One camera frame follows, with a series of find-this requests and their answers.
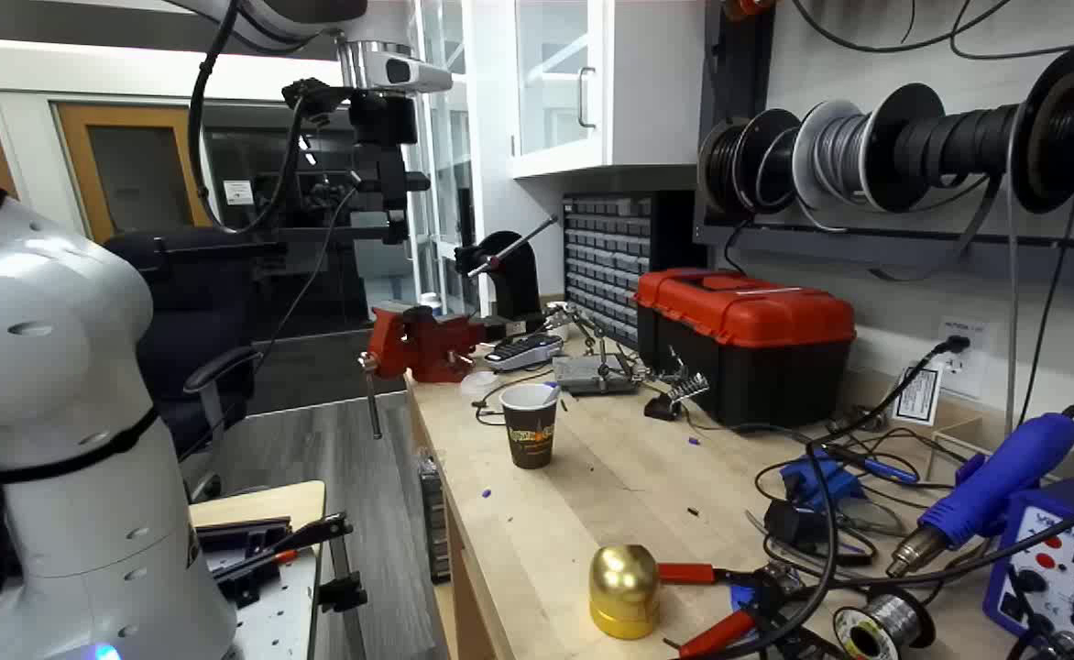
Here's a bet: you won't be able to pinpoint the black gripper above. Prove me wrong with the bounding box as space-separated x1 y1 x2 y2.
293 77 437 246

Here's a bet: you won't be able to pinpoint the brown paper cup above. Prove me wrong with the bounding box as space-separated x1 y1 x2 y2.
497 382 561 472

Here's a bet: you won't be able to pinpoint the red bench vise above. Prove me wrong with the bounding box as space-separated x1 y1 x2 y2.
360 304 489 389

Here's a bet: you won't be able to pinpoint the black rounded device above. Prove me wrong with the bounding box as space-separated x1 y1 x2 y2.
492 342 564 376

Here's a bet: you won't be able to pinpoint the grey small parts drawer cabinet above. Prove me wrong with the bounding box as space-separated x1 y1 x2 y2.
561 194 698 353

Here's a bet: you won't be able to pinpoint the black office chair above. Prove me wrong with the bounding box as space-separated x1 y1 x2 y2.
105 226 288 461

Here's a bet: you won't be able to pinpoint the grey electronic board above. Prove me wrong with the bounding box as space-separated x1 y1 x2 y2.
553 353 644 401

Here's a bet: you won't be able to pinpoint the black helping hand stand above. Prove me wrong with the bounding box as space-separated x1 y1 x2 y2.
640 370 710 425

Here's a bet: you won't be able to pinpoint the black bar clamp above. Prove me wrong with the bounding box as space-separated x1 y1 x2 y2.
197 511 357 602
313 567 371 615

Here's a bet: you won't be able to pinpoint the red black toolbox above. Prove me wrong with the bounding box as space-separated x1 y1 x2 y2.
630 266 859 434

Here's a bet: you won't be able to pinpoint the gold metal bell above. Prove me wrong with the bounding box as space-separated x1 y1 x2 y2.
588 543 665 646

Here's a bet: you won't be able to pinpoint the grey metal spool rack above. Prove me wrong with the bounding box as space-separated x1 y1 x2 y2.
694 213 1074 296

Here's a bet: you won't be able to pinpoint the small blue device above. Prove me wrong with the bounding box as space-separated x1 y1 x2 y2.
781 452 867 511

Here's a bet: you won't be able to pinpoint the blue soldering station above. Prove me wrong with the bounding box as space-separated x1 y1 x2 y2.
982 457 1074 660

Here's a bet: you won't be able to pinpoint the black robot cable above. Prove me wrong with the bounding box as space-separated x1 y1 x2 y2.
184 0 318 238

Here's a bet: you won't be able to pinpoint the white wall cabinet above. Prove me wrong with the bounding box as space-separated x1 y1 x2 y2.
467 0 710 178

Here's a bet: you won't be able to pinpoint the dark wire spool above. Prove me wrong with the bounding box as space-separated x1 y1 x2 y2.
1009 46 1074 215
732 107 804 215
698 116 750 222
860 79 1026 213

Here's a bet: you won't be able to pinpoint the white wire spool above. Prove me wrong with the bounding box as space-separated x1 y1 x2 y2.
787 99 875 213

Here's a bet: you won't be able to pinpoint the red handled pliers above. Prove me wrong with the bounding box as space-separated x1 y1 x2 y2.
657 558 797 660

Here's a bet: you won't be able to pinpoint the white wall outlet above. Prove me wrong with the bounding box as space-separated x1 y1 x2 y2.
933 315 988 376

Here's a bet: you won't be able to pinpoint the solder wire spool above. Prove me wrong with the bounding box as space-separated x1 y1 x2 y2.
833 589 937 660

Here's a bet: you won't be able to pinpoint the blue hot air handle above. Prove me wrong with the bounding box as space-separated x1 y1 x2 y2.
882 409 1074 579

